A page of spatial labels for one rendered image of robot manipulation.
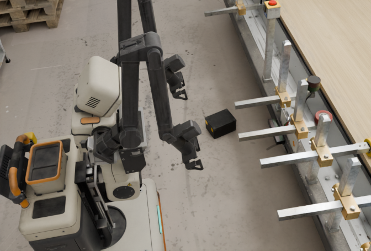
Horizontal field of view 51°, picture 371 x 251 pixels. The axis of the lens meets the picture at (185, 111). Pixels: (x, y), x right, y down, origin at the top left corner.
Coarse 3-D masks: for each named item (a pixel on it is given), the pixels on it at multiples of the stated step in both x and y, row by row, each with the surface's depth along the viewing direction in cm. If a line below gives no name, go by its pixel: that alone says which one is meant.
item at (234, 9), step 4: (248, 4) 283; (252, 4) 283; (256, 4) 282; (260, 4) 282; (224, 8) 283; (228, 8) 282; (232, 8) 282; (236, 8) 281; (248, 8) 282; (252, 8) 283; (256, 8) 283; (260, 8) 283; (204, 12) 281; (208, 12) 281; (212, 12) 281; (216, 12) 281; (220, 12) 282; (224, 12) 282; (228, 12) 282; (232, 12) 283; (208, 16) 282
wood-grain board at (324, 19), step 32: (288, 0) 267; (320, 0) 263; (352, 0) 260; (288, 32) 244; (320, 32) 237; (352, 32) 234; (320, 64) 215; (352, 64) 213; (352, 96) 195; (352, 128) 181
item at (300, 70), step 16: (256, 0) 315; (304, 64) 228; (320, 96) 211; (336, 128) 196; (336, 144) 200; (352, 144) 182; (336, 160) 203; (368, 176) 170; (368, 192) 173; (368, 208) 175
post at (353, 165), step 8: (352, 160) 136; (344, 168) 141; (352, 168) 136; (344, 176) 142; (352, 176) 139; (344, 184) 143; (352, 184) 143; (344, 192) 146; (336, 216) 158; (328, 224) 166; (336, 224) 163
